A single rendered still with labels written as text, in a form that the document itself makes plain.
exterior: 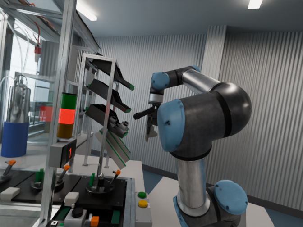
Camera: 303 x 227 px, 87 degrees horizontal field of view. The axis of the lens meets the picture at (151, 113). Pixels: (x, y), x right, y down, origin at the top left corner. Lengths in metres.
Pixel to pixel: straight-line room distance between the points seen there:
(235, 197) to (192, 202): 0.17
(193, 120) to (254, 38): 3.24
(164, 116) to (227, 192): 0.44
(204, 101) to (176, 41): 3.27
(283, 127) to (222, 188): 2.76
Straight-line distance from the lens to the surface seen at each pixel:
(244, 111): 0.39
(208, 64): 3.04
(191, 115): 0.34
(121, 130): 1.06
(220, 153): 3.28
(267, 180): 3.49
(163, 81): 0.69
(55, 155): 0.61
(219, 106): 0.36
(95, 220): 0.55
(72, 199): 0.81
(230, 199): 0.69
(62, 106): 0.62
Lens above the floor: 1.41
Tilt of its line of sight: 3 degrees down
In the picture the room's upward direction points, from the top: 8 degrees clockwise
